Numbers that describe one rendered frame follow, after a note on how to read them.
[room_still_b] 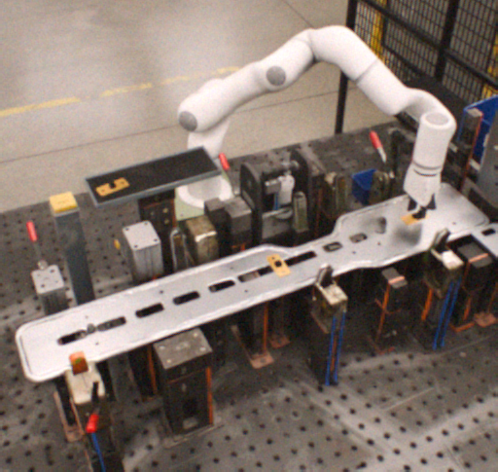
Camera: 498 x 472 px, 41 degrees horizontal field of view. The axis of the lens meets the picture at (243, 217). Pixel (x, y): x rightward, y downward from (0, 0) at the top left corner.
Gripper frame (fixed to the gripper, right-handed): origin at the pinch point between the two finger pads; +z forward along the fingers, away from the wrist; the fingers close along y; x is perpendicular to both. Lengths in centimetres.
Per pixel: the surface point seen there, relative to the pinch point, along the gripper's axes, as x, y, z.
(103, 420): -104, 24, 7
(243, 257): -54, -7, 3
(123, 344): -94, 8, 3
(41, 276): -107, -18, -3
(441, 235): -7.1, 18.0, -7.4
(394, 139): 0.4, -15.8, -15.0
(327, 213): -20.0, -17.1, 7.4
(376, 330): -21.6, 16.7, 26.0
